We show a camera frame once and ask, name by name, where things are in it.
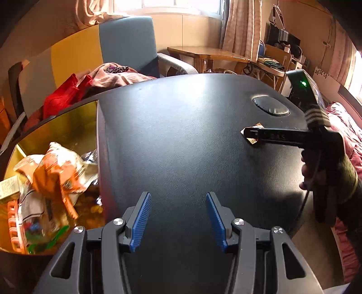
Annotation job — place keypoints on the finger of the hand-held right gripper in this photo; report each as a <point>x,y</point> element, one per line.
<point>280,137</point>

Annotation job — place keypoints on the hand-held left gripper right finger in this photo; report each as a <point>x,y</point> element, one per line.
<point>217,223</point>

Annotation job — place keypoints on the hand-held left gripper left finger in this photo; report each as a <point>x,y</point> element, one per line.
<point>140,223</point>

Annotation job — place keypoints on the small gold packet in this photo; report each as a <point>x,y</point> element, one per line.
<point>254,142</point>

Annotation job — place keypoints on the blue white snack packet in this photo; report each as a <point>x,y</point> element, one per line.
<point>90,158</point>

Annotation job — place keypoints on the green yellow snack packet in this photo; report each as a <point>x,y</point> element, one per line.
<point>56,237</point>

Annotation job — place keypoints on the orange snack packet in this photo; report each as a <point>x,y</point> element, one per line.
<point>53,175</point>

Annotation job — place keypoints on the clear silver snack packet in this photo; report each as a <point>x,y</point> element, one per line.
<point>34,209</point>

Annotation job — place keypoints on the small green gold box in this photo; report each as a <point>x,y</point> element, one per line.
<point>8,186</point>

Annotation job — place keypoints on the person's right forearm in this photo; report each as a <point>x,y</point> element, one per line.
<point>349,212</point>

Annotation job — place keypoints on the person's right hand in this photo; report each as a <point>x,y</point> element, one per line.
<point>307,171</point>

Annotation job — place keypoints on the black round pad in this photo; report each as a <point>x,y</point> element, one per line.
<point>271,105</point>

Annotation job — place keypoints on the cluttered side table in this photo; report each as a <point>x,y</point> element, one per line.
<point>268,66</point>

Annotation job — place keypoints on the wooden chair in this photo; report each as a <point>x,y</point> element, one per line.
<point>278,53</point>

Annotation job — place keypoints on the pink floral blanket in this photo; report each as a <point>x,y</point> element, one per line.
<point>350,133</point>

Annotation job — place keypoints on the checked beige curtain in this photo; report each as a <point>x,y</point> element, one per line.
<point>240,28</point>

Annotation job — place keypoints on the wooden table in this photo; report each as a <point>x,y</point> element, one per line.
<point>203,52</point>

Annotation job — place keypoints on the pink cloth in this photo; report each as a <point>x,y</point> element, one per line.
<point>113,79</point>

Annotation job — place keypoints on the window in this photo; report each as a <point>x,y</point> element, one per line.
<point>181,4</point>

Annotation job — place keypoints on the red cloth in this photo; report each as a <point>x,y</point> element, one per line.
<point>65,93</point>

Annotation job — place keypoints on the dark beaded item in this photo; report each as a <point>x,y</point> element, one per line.
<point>117,69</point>

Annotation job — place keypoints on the wooden wardrobe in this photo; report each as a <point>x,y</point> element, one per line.
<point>2,118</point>

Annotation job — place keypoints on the blue yellow grey sofa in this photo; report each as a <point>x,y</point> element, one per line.
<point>127,39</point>

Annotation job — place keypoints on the dark brown board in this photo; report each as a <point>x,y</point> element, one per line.
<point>14,84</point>

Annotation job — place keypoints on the pink curtain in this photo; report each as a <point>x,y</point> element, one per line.
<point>96,11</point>

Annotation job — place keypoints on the floral wall sticker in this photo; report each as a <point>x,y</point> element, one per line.
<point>321,72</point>

